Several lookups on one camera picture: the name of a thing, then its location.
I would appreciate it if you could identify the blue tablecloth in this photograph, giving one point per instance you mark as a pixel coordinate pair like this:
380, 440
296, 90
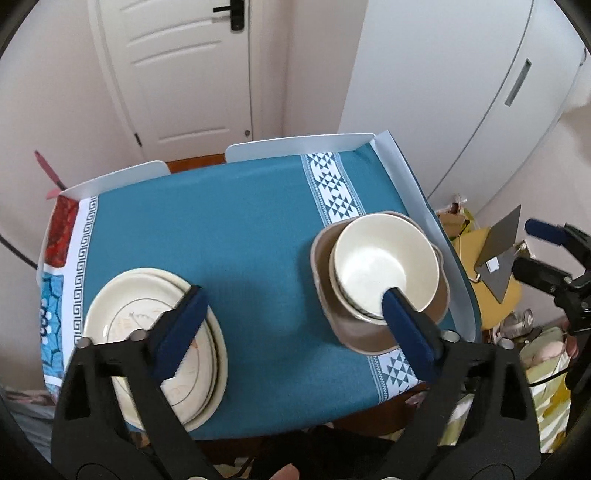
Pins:
258, 240

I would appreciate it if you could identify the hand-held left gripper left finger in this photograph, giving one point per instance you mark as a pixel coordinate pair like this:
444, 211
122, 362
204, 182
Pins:
182, 332

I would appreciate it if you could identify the large white plate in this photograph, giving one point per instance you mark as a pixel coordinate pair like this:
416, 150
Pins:
224, 374
215, 364

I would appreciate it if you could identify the tan paper bag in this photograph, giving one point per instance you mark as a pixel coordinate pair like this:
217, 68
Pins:
450, 219

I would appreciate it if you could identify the white door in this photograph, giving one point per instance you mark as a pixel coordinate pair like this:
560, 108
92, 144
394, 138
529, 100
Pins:
184, 92

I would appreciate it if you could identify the cream bowl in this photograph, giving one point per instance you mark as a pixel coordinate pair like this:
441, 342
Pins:
369, 258

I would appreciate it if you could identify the black curved tube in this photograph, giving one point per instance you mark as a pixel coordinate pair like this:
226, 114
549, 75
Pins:
18, 254

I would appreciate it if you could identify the small white bowl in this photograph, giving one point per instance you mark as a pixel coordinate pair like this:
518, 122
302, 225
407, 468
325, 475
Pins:
344, 300

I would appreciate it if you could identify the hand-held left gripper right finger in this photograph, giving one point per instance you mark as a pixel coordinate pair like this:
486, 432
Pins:
408, 327

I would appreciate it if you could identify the white refrigerator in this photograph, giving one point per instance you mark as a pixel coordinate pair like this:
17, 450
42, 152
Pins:
438, 92

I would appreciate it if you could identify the grey cloth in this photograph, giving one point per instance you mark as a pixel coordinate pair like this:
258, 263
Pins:
23, 410

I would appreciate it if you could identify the brown square plate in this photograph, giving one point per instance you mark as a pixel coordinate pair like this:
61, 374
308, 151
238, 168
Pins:
355, 337

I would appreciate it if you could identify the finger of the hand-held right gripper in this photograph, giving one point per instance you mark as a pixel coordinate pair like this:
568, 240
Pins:
535, 272
547, 230

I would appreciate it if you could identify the colourful patterned cloth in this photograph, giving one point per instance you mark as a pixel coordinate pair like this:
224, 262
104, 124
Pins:
57, 226

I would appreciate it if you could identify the cartoon print plate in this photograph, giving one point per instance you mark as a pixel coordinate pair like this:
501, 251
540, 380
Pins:
124, 323

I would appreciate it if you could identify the person's left hand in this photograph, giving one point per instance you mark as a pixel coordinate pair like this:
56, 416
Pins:
284, 473

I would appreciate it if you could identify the grey cardboard sheet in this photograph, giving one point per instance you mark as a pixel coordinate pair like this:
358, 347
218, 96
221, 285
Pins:
501, 235

